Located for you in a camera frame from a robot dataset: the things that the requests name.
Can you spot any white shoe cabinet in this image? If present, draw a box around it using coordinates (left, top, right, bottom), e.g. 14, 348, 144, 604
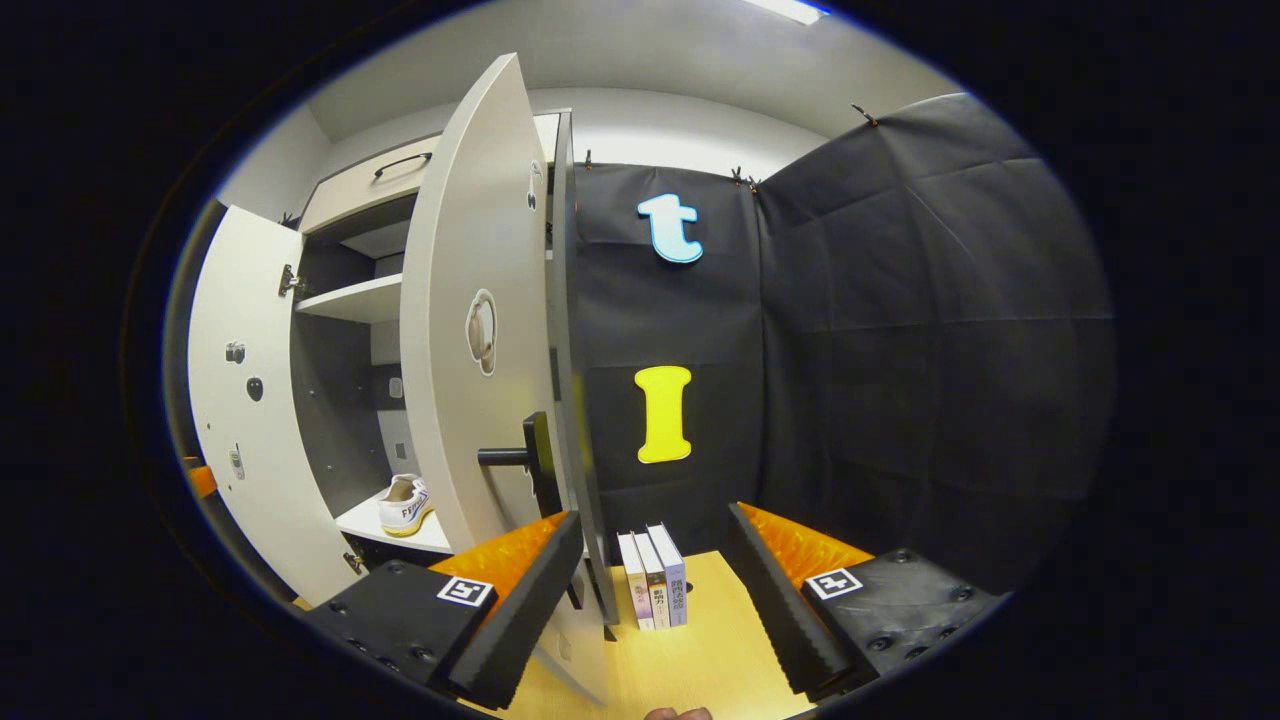
290, 110, 619, 641

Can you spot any white spine book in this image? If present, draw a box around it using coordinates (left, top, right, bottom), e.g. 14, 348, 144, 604
632, 528, 670, 630

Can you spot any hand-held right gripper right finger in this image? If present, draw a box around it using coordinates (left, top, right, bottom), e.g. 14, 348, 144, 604
727, 502, 1006, 701

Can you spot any ceiling strip light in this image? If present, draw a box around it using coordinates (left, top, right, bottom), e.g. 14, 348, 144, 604
745, 0, 831, 26

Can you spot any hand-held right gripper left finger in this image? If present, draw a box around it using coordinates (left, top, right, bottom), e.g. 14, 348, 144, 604
300, 510, 586, 711

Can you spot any white sneaker shoe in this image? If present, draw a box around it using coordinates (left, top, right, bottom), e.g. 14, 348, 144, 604
378, 474, 435, 538

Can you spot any black backdrop cloth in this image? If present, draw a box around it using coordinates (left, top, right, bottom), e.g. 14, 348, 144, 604
570, 93, 1118, 601

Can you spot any lilac spine book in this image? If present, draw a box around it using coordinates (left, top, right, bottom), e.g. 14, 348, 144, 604
647, 523, 689, 628

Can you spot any black door handle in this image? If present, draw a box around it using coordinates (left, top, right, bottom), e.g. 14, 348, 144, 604
478, 412, 563, 518

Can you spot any white cabinet drawer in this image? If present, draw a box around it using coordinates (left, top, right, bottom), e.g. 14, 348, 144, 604
298, 113, 561, 236

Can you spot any white shoe cabinet door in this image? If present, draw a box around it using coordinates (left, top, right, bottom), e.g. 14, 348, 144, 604
400, 53, 609, 707
187, 205, 366, 608

